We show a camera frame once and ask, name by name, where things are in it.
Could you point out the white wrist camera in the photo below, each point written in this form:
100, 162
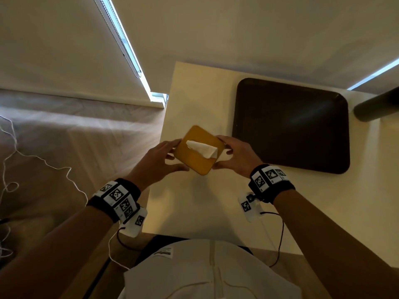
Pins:
247, 208
137, 224

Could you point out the person's white shirt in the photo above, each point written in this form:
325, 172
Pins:
202, 274

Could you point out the yellow tissue box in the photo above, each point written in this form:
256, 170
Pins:
194, 161

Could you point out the dark brown tray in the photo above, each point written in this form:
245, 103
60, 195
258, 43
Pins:
290, 124

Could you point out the person's right hand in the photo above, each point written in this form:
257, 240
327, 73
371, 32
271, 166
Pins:
243, 158

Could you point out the person's left forearm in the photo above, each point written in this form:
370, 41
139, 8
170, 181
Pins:
53, 255

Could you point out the person's right thumb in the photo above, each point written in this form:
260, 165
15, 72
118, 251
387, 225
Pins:
222, 164

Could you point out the black marker wristband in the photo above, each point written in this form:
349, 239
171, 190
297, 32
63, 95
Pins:
269, 182
117, 196

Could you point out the white tissue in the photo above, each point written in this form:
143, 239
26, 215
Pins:
204, 148

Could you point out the person's right forearm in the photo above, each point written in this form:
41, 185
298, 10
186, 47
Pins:
336, 245

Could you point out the window with roller blind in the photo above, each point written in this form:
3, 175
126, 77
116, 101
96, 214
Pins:
124, 43

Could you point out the person's left hand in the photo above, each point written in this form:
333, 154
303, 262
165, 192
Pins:
149, 165

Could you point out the dark cylindrical post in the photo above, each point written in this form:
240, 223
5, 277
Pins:
377, 107

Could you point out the person's left middle finger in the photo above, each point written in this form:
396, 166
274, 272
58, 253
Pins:
170, 157

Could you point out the narrow window strip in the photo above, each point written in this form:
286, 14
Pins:
374, 74

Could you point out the person's left thumb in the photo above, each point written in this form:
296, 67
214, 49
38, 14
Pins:
176, 168

